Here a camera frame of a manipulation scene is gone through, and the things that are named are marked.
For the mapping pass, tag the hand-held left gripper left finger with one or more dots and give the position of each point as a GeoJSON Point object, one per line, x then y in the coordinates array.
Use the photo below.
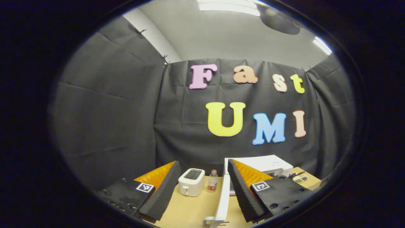
{"type": "Point", "coordinates": [164, 193]}

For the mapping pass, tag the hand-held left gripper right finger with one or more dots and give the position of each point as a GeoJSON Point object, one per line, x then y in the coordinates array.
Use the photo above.
{"type": "Point", "coordinates": [240, 193]}

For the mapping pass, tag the white microwave oven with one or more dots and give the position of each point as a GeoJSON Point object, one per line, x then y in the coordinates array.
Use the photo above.
{"type": "Point", "coordinates": [269, 163]}

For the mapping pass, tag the white toaster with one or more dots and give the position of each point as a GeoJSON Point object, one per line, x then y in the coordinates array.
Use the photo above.
{"type": "Point", "coordinates": [191, 185]}

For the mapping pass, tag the small plastic drink bottle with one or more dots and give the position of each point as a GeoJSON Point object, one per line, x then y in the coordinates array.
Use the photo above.
{"type": "Point", "coordinates": [212, 183]}

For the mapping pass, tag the white divided dish of beans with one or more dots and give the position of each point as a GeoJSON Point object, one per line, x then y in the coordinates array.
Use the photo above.
{"type": "Point", "coordinates": [300, 179]}

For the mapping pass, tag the brown scoop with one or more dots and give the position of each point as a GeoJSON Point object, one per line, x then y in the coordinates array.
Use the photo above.
{"type": "Point", "coordinates": [299, 173]}

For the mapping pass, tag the black backdrop cloth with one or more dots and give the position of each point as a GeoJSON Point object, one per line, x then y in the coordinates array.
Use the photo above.
{"type": "Point", "coordinates": [110, 110]}

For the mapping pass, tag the small ceiling light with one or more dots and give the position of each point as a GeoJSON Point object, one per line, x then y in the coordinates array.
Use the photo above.
{"type": "Point", "coordinates": [322, 46]}

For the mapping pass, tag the dark round object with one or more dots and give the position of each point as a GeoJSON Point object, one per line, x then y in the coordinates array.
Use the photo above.
{"type": "Point", "coordinates": [281, 23]}

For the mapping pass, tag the large ceiling light panel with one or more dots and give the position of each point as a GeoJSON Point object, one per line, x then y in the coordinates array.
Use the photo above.
{"type": "Point", "coordinates": [227, 6]}

